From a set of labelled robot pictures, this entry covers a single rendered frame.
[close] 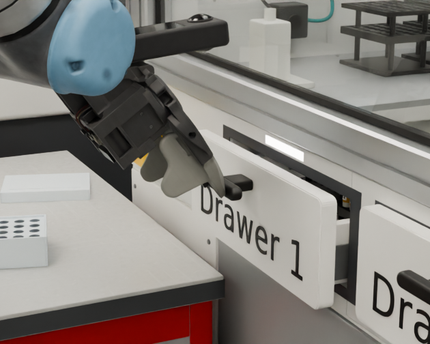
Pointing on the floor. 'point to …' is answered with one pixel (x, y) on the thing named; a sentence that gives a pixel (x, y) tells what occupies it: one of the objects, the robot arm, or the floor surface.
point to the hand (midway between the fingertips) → (213, 176)
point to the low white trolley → (96, 270)
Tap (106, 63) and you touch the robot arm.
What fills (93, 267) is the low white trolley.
